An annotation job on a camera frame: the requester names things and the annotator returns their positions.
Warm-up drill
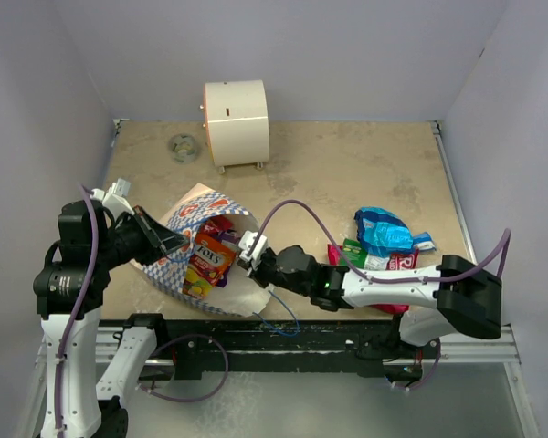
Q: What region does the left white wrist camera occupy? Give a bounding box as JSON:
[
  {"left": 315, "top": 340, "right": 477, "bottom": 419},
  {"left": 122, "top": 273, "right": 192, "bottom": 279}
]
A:
[{"left": 90, "top": 178, "right": 134, "bottom": 219}]

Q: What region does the purple snack packet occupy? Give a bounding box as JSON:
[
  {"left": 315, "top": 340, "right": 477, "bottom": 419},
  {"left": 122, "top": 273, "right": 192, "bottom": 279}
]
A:
[{"left": 216, "top": 230, "right": 240, "bottom": 287}]

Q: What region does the blue snack bar wrapper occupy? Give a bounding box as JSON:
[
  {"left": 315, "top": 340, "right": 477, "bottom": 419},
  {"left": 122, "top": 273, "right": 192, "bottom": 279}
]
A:
[{"left": 412, "top": 232, "right": 437, "bottom": 252}]

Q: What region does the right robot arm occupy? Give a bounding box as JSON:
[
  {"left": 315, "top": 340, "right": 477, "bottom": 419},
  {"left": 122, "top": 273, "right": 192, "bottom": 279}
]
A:
[{"left": 244, "top": 245, "right": 502, "bottom": 357}]

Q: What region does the blue gummy candy bag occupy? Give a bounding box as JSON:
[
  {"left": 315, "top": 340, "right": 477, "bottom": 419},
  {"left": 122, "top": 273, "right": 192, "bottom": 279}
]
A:
[{"left": 354, "top": 207, "right": 414, "bottom": 257}]

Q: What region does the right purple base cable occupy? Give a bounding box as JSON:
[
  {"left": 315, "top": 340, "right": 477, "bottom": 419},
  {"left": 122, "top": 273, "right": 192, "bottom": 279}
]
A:
[{"left": 390, "top": 337, "right": 442, "bottom": 393}]

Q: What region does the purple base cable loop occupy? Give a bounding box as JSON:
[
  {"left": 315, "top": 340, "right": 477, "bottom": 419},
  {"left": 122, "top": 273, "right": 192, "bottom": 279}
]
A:
[{"left": 134, "top": 333, "right": 230, "bottom": 403}]

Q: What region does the white cylindrical box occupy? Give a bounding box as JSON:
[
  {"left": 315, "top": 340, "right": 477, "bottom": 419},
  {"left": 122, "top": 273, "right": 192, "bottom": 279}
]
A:
[{"left": 200, "top": 80, "right": 269, "bottom": 173}]

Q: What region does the red orange snack packet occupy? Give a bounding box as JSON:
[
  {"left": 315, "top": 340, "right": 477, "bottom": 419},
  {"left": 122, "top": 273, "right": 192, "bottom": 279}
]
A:
[{"left": 200, "top": 215, "right": 234, "bottom": 235}]

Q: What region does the orange Fox's fruits candy bag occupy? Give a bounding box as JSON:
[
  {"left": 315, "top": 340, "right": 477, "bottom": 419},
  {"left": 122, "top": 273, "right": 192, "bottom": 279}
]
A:
[{"left": 183, "top": 233, "right": 236, "bottom": 299}]

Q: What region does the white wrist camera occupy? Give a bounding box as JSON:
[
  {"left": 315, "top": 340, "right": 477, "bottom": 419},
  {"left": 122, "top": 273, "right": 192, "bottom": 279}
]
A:
[
  {"left": 90, "top": 178, "right": 134, "bottom": 219},
  {"left": 237, "top": 231, "right": 269, "bottom": 270}
]

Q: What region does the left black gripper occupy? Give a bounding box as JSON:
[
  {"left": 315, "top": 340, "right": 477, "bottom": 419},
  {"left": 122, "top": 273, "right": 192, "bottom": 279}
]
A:
[{"left": 95, "top": 203, "right": 189, "bottom": 268}]

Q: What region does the red chips bag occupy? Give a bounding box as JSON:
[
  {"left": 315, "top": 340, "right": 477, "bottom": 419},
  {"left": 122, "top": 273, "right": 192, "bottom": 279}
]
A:
[{"left": 326, "top": 244, "right": 421, "bottom": 316}]

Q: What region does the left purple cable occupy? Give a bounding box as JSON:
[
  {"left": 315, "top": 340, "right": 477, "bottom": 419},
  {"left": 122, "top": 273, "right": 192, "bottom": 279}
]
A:
[{"left": 52, "top": 184, "right": 102, "bottom": 438}]

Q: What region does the clear tape roll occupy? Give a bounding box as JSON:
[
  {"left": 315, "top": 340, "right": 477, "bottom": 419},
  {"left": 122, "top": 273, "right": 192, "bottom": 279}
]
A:
[{"left": 168, "top": 134, "right": 199, "bottom": 164}]

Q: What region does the blue checkered paper bag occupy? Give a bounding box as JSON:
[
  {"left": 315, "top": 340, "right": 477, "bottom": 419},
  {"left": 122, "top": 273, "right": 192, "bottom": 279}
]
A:
[{"left": 130, "top": 182, "right": 301, "bottom": 338}]

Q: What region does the green snack bag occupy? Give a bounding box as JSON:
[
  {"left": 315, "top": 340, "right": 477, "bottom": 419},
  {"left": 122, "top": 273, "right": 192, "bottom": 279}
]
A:
[{"left": 339, "top": 239, "right": 390, "bottom": 271}]

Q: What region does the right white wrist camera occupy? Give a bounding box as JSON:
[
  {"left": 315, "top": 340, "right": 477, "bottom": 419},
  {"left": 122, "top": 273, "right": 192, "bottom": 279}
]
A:
[{"left": 237, "top": 231, "right": 269, "bottom": 270}]

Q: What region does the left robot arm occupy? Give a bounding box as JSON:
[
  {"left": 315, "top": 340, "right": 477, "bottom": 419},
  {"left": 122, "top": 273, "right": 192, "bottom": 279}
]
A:
[{"left": 33, "top": 199, "right": 190, "bottom": 437}]

